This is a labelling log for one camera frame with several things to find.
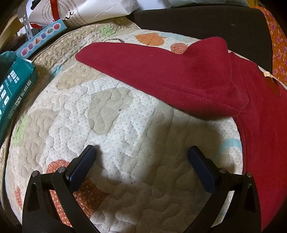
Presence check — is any dark red garment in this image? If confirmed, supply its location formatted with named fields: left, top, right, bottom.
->
left=76, top=38, right=287, bottom=233

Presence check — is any dark brown cushion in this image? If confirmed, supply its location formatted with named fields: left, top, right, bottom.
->
left=130, top=8, right=275, bottom=72

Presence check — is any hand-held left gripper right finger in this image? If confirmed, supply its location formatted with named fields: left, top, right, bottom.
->
left=188, top=146, right=262, bottom=233

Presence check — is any perforated metal bracket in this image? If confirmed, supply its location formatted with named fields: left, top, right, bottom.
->
left=17, top=7, right=34, bottom=41

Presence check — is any light blue toy box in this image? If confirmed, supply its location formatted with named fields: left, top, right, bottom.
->
left=15, top=18, right=68, bottom=59

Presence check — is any quilted heart print blanket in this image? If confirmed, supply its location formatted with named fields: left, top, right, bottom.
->
left=0, top=17, right=249, bottom=233

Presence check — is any orange floral cloth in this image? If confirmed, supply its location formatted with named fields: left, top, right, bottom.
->
left=253, top=6, right=287, bottom=85

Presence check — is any white paper bag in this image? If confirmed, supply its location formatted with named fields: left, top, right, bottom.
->
left=17, top=0, right=139, bottom=29

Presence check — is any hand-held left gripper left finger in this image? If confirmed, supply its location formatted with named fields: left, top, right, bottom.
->
left=22, top=144, right=100, bottom=233

